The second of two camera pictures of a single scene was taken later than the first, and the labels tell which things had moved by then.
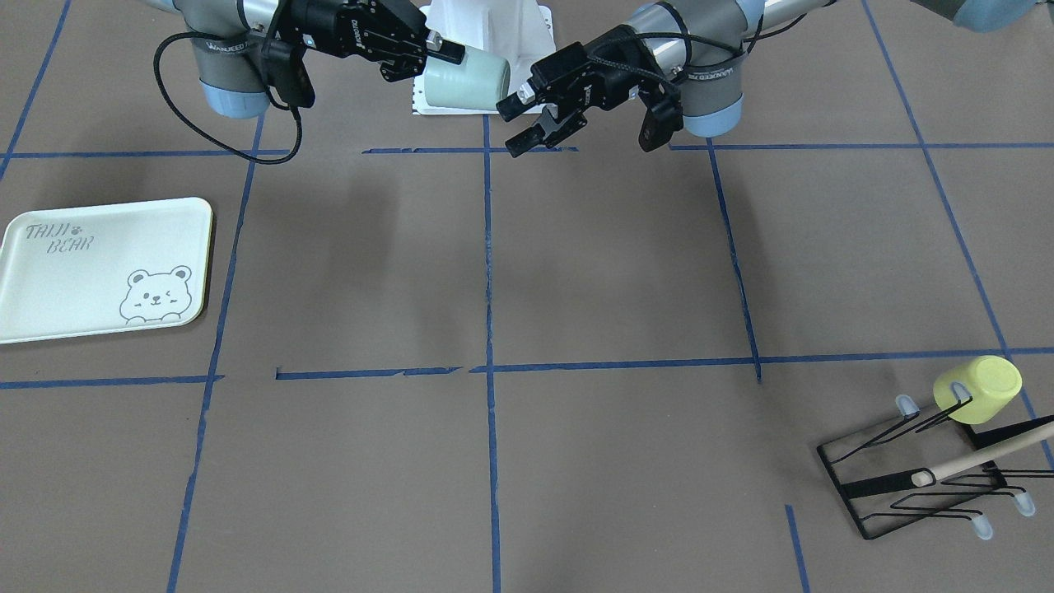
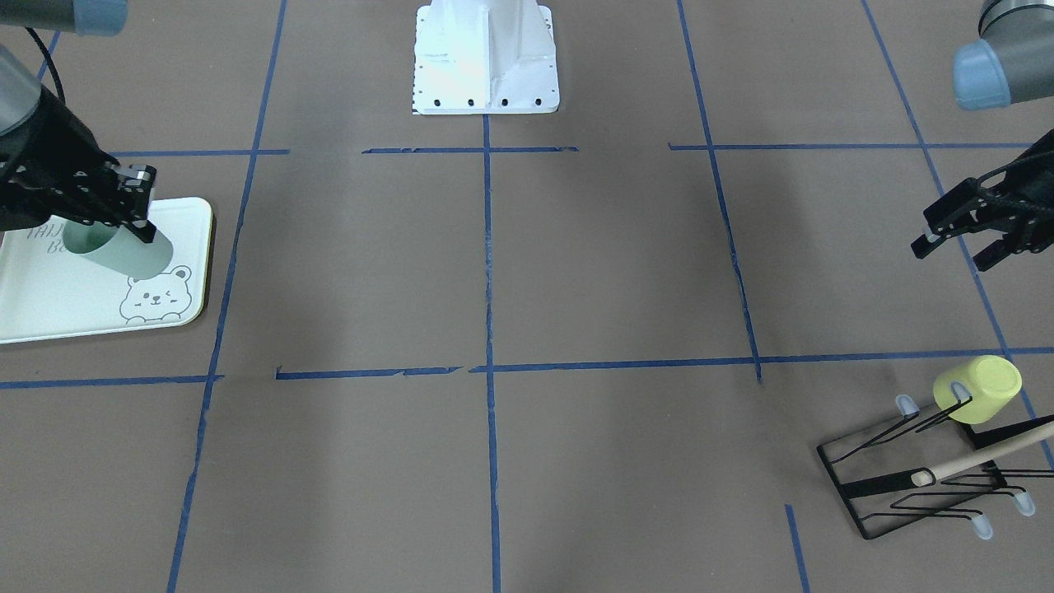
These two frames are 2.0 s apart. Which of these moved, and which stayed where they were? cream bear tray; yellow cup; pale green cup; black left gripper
Moved: pale green cup; black left gripper
Stayed: yellow cup; cream bear tray
